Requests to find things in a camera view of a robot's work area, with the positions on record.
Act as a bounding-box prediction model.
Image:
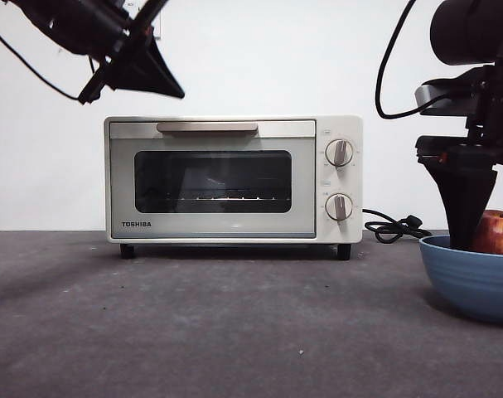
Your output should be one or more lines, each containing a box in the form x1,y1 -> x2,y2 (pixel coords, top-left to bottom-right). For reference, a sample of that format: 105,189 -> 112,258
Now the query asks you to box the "red yellow apple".
472,209 -> 503,255

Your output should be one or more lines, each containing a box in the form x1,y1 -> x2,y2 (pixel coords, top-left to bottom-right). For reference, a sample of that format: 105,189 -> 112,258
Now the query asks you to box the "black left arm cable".
0,18 -> 83,103

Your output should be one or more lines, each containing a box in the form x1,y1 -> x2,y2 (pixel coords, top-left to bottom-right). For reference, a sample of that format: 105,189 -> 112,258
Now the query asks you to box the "beige oven knob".
324,192 -> 355,222
324,138 -> 355,168

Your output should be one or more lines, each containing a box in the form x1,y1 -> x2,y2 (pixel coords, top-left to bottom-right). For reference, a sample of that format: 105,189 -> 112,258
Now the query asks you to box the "blue ribbed bowl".
418,235 -> 503,325

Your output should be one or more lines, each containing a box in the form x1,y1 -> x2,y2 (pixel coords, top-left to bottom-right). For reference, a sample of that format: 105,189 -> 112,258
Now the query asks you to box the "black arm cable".
374,0 -> 423,120
0,18 -> 83,103

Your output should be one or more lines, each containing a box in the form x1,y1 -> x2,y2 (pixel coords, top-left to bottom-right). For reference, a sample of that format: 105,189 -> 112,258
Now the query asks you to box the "black oven power cable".
361,208 -> 433,245

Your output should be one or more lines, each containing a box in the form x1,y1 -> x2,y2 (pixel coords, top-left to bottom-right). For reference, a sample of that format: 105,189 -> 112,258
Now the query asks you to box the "cream Toshiba toaster oven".
103,114 -> 365,262

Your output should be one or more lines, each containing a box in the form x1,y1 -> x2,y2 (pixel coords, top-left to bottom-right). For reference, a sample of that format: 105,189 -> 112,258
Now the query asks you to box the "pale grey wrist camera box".
414,76 -> 491,118

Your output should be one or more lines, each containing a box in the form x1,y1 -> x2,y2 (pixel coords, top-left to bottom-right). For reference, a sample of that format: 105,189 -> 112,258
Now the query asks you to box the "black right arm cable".
374,0 -> 423,120

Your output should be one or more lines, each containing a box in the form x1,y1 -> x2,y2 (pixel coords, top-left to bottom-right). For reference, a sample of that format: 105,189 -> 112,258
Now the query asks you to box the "oven door with beige handle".
108,119 -> 317,240

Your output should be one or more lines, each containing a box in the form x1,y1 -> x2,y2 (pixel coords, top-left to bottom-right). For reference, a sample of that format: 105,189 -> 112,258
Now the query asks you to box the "metal wire oven rack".
167,196 -> 278,205

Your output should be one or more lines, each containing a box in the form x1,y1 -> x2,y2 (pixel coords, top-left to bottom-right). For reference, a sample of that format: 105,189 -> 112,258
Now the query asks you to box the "white wall socket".
125,0 -> 163,41

